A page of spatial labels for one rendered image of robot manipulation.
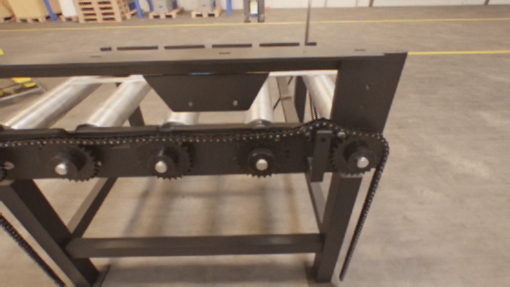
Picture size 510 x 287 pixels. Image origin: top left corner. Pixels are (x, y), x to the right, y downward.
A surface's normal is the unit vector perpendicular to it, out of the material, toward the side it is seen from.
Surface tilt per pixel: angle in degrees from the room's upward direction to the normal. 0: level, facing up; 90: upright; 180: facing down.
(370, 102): 90
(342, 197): 90
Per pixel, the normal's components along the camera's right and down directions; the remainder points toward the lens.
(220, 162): 0.01, 0.55
